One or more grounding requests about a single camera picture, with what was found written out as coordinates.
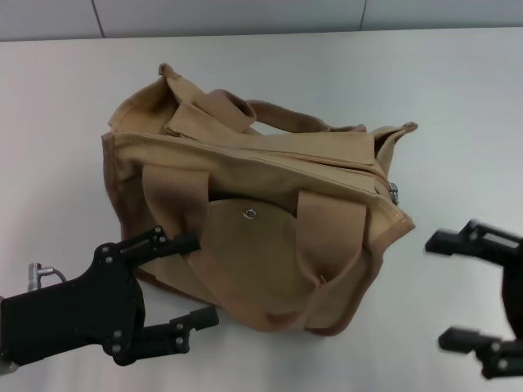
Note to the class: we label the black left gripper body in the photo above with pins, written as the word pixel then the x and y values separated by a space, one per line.
pixel 77 314

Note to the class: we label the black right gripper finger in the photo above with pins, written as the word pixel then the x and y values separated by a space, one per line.
pixel 490 353
pixel 474 243

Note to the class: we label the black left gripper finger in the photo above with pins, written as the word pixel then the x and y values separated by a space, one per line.
pixel 171 337
pixel 155 247

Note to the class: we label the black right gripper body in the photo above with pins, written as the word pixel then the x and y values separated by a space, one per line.
pixel 514 298

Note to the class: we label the khaki canvas food bag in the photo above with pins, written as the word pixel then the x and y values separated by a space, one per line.
pixel 286 245

